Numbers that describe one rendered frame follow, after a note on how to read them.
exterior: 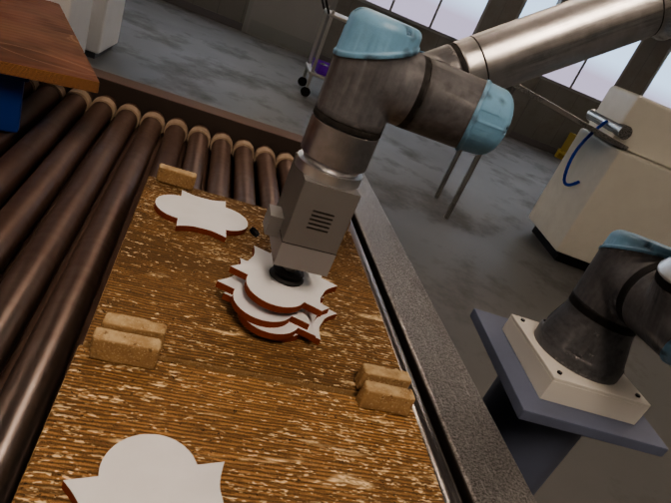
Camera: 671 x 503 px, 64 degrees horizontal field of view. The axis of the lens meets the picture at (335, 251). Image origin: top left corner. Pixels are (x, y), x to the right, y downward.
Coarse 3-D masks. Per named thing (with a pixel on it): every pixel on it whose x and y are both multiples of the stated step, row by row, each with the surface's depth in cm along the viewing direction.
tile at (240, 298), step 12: (228, 288) 62; (240, 288) 62; (240, 300) 60; (252, 300) 60; (240, 312) 59; (252, 312) 59; (264, 312) 59; (276, 312) 60; (300, 312) 62; (264, 324) 59; (276, 324) 59; (300, 324) 61
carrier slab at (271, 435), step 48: (96, 384) 46; (144, 384) 48; (192, 384) 50; (240, 384) 53; (288, 384) 55; (48, 432) 41; (96, 432) 42; (144, 432) 44; (192, 432) 46; (240, 432) 48; (288, 432) 50; (336, 432) 52; (384, 432) 55; (48, 480) 38; (240, 480) 43; (288, 480) 45; (336, 480) 47; (384, 480) 49; (432, 480) 51
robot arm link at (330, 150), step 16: (320, 128) 53; (304, 144) 55; (320, 144) 54; (336, 144) 53; (352, 144) 53; (368, 144) 54; (320, 160) 54; (336, 160) 54; (352, 160) 54; (368, 160) 56; (352, 176) 56
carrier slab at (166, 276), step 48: (144, 192) 79; (192, 192) 85; (144, 240) 68; (192, 240) 73; (240, 240) 78; (144, 288) 60; (192, 288) 63; (336, 288) 76; (192, 336) 56; (240, 336) 59; (336, 336) 66; (384, 336) 70; (336, 384) 58
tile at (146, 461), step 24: (120, 456) 40; (144, 456) 41; (168, 456) 42; (192, 456) 43; (72, 480) 37; (96, 480) 38; (120, 480) 39; (144, 480) 39; (168, 480) 40; (192, 480) 41; (216, 480) 42
